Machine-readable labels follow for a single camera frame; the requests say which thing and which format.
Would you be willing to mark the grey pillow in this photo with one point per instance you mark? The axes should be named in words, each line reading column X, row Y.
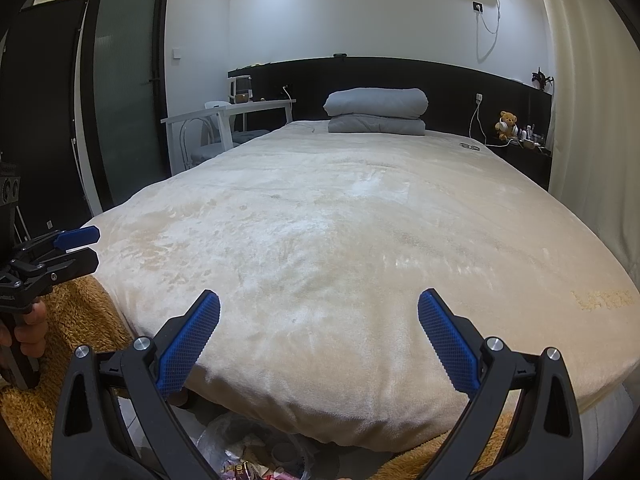
column 375, row 126

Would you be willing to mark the clear plastic bag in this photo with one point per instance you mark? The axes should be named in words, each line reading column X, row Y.
column 225, row 435

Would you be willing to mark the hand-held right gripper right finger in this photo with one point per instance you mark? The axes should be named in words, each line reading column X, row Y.
column 450, row 345

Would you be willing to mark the white bed frame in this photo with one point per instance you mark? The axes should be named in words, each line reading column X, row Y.
column 605, row 420

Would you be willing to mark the person's left hand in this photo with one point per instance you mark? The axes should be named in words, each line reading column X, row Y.
column 35, row 330

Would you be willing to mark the bed with cream blanket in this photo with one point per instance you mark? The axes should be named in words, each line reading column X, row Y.
column 325, row 235

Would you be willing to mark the brown fuzzy rug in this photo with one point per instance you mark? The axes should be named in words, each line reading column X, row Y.
column 75, row 320

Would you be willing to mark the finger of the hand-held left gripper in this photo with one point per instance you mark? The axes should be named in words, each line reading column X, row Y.
column 65, row 267
column 75, row 237

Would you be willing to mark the white chair grey cushion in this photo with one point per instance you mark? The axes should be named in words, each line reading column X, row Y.
column 210, row 152

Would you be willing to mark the black panel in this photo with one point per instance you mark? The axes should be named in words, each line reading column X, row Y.
column 45, row 110

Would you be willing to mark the brown teddy bear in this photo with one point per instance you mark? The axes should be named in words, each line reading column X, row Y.
column 507, row 125

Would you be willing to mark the cream curtain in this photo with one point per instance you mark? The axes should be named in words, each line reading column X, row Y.
column 585, row 110

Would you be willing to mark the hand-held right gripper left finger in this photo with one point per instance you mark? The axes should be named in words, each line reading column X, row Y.
column 192, row 345

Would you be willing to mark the grey folded pillows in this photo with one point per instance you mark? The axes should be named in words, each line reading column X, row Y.
column 375, row 102

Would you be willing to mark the black headboard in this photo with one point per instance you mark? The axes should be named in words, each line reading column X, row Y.
column 400, row 72

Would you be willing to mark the brown snack packet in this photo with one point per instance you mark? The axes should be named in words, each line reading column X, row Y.
column 242, row 471

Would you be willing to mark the dark plant ornament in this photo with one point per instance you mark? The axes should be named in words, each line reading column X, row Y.
column 542, row 79

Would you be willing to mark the black framed glass door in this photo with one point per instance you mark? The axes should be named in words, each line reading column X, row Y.
column 125, row 85

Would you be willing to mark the white desk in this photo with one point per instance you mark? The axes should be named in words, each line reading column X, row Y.
column 200, row 115

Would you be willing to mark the white framed glass jug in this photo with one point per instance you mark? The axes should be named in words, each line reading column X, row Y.
column 241, row 89

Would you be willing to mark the eyeglasses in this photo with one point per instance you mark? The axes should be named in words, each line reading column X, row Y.
column 469, row 146

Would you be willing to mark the small bedside bottles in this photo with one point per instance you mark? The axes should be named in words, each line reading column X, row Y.
column 534, row 137

